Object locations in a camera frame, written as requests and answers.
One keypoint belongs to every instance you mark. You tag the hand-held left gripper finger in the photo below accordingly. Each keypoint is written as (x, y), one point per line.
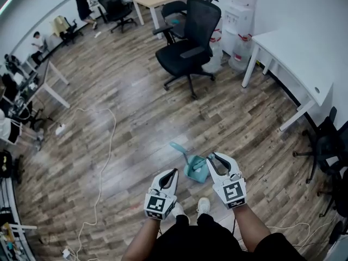
(155, 181)
(174, 187)

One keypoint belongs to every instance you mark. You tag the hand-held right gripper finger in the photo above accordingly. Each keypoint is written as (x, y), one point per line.
(214, 177)
(234, 167)

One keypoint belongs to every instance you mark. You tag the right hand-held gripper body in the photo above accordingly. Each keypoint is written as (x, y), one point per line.
(232, 193)

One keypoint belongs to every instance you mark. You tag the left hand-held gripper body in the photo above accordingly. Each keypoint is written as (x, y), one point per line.
(157, 207)

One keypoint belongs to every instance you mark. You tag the person's left forearm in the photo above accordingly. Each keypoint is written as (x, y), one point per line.
(141, 241)

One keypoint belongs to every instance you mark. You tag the person's right forearm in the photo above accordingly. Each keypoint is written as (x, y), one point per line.
(250, 227)

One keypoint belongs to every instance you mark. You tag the teal dustpan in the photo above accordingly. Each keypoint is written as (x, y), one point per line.
(195, 175)

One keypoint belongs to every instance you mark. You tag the person's left white shoe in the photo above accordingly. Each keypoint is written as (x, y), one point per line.
(179, 209)

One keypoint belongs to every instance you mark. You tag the person's white shoe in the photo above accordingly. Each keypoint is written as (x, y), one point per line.
(179, 209)
(203, 205)

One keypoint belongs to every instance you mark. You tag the person's right white shoe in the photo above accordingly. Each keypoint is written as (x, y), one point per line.
(203, 205)

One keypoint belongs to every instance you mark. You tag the person's black clothes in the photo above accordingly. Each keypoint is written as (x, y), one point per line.
(201, 243)

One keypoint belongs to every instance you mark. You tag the white power adapter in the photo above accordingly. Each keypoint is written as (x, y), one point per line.
(67, 253)

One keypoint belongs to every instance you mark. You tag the white power strip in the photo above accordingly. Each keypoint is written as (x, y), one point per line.
(60, 129)

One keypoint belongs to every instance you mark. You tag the black floor stand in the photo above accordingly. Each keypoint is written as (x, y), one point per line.
(335, 232)

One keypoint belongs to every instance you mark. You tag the black mesh headrest office chair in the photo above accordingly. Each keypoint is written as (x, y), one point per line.
(176, 56)

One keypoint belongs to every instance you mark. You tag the dark desk with white legs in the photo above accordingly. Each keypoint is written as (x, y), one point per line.
(57, 95)

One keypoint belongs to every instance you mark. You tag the white shelving rack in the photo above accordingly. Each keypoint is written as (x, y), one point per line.
(21, 227)

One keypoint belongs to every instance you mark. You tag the white water dispenser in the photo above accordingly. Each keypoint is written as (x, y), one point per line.
(236, 18)

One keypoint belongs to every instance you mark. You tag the small teal plastic item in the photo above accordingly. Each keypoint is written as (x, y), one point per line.
(175, 21)

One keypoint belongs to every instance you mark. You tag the small white flat item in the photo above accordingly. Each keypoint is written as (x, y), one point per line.
(97, 34)

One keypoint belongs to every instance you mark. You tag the black armrest chair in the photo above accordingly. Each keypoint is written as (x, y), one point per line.
(174, 9)

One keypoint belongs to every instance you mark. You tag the pale yellow cloth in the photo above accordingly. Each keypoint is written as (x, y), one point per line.
(58, 26)

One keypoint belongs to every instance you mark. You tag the ceiling light strip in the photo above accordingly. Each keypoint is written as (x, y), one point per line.
(6, 6)

